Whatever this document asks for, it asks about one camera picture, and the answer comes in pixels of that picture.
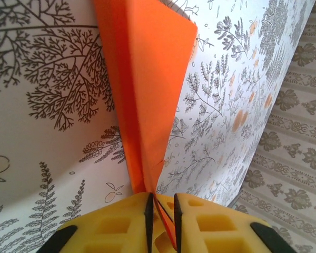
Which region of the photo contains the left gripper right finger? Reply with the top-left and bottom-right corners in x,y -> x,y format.
173,192 -> 284,253

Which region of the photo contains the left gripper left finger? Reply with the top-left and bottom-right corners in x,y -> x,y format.
41,191 -> 155,253

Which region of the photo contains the floral patterned table mat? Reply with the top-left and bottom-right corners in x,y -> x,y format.
0,0 -> 316,253

